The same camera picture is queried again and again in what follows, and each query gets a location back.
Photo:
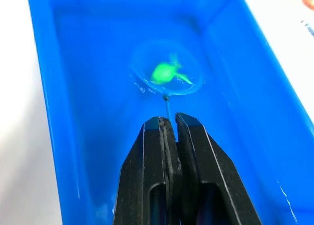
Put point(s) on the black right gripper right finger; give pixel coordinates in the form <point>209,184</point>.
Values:
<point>211,176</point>

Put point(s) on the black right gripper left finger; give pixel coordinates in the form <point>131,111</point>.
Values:
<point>139,176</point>

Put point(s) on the blue fish net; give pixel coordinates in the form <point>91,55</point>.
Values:
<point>169,92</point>

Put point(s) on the green toy fish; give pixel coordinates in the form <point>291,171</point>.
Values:
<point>163,73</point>

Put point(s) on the blue plastic tub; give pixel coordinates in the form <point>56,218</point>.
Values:
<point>103,92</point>

